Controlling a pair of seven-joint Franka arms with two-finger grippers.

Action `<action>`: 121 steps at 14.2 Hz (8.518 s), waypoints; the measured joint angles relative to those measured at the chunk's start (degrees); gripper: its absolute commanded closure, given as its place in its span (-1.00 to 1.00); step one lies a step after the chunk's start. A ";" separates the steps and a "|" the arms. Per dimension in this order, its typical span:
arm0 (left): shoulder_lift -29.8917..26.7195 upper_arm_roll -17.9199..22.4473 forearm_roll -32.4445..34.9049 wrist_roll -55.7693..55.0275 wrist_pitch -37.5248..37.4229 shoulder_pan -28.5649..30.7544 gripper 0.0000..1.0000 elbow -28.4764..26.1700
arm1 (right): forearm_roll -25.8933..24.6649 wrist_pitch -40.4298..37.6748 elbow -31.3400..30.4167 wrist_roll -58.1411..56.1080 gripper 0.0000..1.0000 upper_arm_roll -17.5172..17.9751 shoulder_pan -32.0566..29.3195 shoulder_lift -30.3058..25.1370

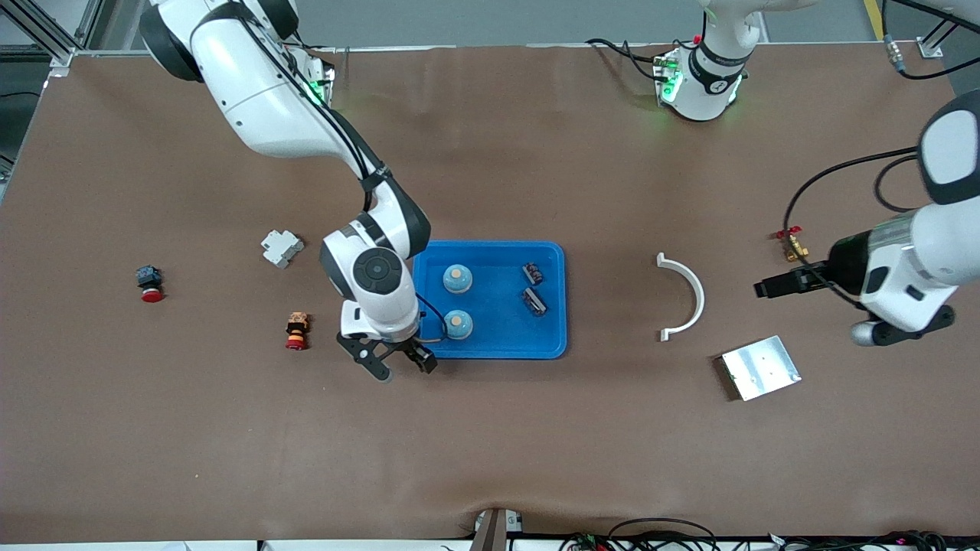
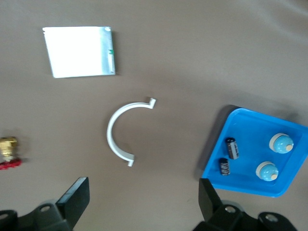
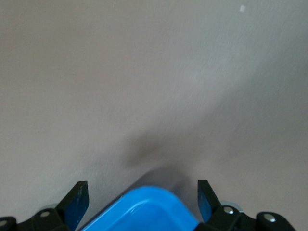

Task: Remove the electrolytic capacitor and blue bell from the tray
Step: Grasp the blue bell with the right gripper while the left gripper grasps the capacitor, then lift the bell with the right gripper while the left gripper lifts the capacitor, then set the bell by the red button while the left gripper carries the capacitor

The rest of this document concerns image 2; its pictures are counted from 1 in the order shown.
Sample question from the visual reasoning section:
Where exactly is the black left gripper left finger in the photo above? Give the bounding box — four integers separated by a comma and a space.
18, 177, 90, 231

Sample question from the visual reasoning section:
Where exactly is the brass valve red handle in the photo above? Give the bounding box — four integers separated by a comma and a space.
0, 136, 24, 171

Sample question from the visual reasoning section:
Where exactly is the blue plastic tray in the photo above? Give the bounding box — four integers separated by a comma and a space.
201, 108, 308, 198

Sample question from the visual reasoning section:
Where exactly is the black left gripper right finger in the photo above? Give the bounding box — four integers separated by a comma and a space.
192, 178, 258, 231

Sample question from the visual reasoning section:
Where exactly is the blue service bell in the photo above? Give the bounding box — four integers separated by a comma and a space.
255, 161, 279, 182
269, 132, 295, 154

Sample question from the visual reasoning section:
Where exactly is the silver metal plate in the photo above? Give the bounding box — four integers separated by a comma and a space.
42, 26, 116, 79

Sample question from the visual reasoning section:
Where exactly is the black connector block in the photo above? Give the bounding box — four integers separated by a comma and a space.
225, 136, 240, 160
218, 157, 231, 177

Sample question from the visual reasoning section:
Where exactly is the white curved plastic bracket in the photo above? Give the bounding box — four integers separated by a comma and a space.
106, 97, 157, 167

